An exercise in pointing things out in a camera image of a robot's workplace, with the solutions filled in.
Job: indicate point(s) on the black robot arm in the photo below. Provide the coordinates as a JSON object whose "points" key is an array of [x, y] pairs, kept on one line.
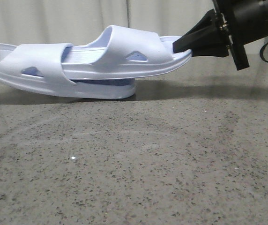
{"points": [[252, 18]]}

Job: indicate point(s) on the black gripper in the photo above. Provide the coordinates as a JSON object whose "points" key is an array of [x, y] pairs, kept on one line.
{"points": [[202, 39]]}

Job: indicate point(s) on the light blue slipper inserted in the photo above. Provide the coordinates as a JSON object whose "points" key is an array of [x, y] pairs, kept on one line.
{"points": [[122, 53]]}

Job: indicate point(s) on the light blue slipper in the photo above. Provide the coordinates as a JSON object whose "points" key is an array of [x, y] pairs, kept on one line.
{"points": [[38, 68]]}

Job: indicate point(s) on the beige pleated curtain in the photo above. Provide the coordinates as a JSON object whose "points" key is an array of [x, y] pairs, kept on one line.
{"points": [[81, 21]]}

